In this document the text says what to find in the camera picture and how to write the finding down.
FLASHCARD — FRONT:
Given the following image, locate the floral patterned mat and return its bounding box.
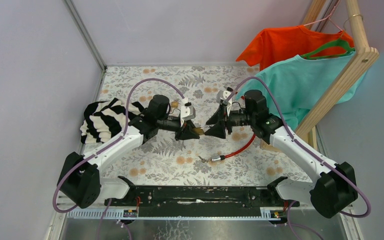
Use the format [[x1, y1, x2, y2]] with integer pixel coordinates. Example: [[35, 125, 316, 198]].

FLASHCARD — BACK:
[[98, 66, 310, 186]]

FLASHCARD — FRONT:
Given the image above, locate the wooden clothes rack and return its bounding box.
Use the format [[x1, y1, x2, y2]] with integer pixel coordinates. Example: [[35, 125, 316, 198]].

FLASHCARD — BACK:
[[259, 0, 380, 153]]

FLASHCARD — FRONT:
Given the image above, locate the small brass padlock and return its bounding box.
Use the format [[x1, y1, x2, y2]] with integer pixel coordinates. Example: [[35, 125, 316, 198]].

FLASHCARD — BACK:
[[170, 101, 179, 108]]

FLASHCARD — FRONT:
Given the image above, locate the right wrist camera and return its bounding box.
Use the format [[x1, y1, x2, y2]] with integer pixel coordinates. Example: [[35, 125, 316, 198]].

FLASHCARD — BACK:
[[216, 87, 233, 107]]

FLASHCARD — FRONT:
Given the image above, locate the green clothes hanger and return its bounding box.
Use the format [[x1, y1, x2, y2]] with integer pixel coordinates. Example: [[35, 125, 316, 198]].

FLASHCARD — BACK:
[[300, 39, 355, 60]]

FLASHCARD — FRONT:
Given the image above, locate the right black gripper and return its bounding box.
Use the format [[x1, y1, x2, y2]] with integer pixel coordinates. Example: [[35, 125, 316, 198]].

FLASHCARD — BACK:
[[204, 103, 255, 140]]

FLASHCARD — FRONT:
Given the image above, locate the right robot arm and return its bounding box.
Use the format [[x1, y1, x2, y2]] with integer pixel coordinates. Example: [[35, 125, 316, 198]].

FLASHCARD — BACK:
[[205, 88, 358, 219]]

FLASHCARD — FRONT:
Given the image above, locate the red cable lock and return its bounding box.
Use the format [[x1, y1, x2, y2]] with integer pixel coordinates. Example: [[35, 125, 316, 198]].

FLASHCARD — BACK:
[[209, 134, 256, 163]]

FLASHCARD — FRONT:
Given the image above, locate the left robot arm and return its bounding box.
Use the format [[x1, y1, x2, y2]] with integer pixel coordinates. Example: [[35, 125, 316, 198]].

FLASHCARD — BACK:
[[57, 94, 200, 209]]

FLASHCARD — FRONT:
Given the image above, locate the black white striped cloth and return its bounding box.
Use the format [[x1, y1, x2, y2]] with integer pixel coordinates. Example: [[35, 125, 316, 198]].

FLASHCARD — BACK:
[[80, 98, 145, 144]]

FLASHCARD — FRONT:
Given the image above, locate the pink clothes hanger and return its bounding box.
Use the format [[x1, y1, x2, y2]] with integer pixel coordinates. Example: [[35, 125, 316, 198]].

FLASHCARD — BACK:
[[301, 0, 343, 32]]

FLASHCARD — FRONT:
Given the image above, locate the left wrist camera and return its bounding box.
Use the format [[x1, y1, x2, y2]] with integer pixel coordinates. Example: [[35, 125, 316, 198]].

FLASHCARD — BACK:
[[180, 97, 196, 122]]

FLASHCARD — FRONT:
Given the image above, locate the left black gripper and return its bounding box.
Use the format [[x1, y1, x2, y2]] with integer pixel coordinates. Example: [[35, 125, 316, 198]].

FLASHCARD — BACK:
[[156, 115, 200, 142]]

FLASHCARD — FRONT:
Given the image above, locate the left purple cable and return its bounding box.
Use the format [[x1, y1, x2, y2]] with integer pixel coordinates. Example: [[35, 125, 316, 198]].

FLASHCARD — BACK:
[[52, 78, 186, 214]]

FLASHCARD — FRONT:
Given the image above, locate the large brass padlock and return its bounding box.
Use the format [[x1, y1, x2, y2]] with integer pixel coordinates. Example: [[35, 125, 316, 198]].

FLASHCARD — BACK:
[[192, 126, 211, 136]]

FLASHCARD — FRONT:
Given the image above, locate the orange t-shirt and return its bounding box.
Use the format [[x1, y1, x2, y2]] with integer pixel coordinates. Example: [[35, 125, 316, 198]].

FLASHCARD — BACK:
[[236, 25, 355, 70]]

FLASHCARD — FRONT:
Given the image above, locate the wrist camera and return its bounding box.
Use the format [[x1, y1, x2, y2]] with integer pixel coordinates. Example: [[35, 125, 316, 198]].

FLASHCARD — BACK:
[[180, 97, 196, 122], [216, 87, 233, 107]]

